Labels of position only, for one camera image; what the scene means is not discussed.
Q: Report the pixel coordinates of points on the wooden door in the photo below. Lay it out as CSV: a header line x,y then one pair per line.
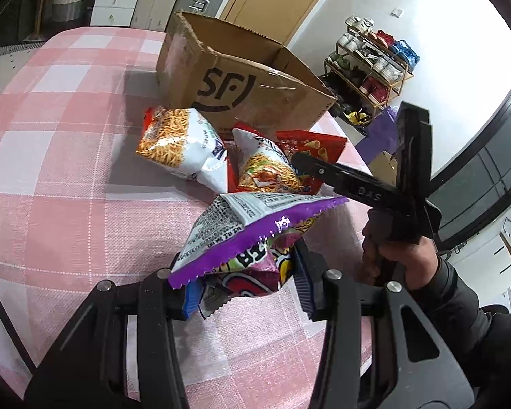
x,y
272,8

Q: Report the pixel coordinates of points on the brown cardboard box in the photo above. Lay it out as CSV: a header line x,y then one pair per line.
x,y
247,89

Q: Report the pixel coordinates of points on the person's right hand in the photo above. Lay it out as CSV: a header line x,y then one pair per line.
x,y
413,264

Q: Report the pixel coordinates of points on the white light switch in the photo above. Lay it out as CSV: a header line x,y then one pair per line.
x,y
396,12

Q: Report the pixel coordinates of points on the red corn snack packet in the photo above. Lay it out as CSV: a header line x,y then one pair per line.
x,y
323,145

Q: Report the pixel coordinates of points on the white trash bin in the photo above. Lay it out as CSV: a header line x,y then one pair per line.
x,y
357,118

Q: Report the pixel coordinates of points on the wooden shoe rack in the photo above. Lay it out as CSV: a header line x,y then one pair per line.
x,y
398,89

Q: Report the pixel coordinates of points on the printed cardboard box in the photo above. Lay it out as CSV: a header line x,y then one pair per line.
x,y
383,164

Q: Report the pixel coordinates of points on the white dotted rug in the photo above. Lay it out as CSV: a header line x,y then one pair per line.
x,y
4,57

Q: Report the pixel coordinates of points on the grey white laundry basket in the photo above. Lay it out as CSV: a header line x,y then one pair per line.
x,y
70,2

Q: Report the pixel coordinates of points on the person's right forearm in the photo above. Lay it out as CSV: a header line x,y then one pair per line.
x,y
472,328

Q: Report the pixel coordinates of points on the purple snack packet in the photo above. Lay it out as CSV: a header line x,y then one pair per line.
x,y
247,238

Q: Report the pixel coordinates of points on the white orange noodle snack packet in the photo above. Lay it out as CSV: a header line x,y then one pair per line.
x,y
174,140
268,170

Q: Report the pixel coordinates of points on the purple bag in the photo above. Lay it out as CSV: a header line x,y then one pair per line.
x,y
379,134

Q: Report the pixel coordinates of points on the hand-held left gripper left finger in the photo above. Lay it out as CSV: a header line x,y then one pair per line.
x,y
190,304

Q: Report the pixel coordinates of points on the rows of racked shoes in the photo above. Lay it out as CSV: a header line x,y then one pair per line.
x,y
374,68

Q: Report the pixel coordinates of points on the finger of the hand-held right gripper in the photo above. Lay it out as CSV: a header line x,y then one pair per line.
x,y
349,183
415,153

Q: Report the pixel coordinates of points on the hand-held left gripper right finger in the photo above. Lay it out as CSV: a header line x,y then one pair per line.
x,y
304,281

